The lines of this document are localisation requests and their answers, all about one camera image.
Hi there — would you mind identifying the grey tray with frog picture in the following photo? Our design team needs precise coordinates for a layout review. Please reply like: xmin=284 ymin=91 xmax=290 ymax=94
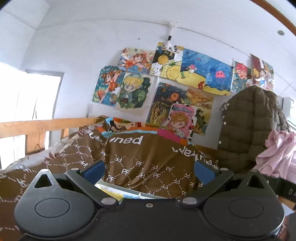
xmin=95 ymin=181 xmax=164 ymax=202

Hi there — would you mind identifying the pink cow-border girl drawing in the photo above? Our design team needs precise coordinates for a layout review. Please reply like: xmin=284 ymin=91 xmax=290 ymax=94
xmin=166 ymin=102 xmax=198 ymax=141

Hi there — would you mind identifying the blond boy drawing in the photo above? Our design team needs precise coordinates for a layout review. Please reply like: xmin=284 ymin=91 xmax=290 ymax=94
xmin=114 ymin=72 xmax=159 ymax=116

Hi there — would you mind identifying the orange hair girl drawing left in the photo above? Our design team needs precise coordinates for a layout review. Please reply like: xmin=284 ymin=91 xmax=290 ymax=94
xmin=92 ymin=66 xmax=125 ymax=107

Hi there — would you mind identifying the pink crumpled garment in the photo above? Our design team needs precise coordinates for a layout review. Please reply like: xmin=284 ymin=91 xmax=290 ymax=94
xmin=254 ymin=131 xmax=295 ymax=183

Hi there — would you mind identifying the brown PF patterned blanket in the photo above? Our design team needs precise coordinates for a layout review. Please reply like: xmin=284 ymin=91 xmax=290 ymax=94
xmin=1 ymin=116 xmax=218 ymax=240

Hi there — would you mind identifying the blue sea yellow sand drawing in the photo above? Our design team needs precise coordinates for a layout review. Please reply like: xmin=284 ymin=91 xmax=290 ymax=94
xmin=177 ymin=49 xmax=233 ymax=96

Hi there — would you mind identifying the olive quilted jacket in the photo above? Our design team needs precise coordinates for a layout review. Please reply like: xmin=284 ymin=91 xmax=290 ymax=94
xmin=216 ymin=86 xmax=289 ymax=174

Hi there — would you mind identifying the anime girl drawing top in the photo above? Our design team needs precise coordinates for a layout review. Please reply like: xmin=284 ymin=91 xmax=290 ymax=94
xmin=117 ymin=47 xmax=155 ymax=74

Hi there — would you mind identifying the red hair character drawing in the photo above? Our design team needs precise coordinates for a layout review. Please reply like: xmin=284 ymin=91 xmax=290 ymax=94
xmin=231 ymin=61 xmax=253 ymax=93

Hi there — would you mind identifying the yellow planet drawing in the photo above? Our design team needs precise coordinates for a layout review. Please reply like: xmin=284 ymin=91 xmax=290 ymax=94
xmin=149 ymin=42 xmax=184 ymax=80

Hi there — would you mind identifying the wooden bed rail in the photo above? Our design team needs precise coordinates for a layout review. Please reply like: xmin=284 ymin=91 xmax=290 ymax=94
xmin=1 ymin=118 xmax=99 ymax=155

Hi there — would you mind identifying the dark starry seaweed drawing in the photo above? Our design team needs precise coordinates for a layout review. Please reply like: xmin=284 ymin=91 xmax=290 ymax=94
xmin=147 ymin=82 xmax=214 ymax=135

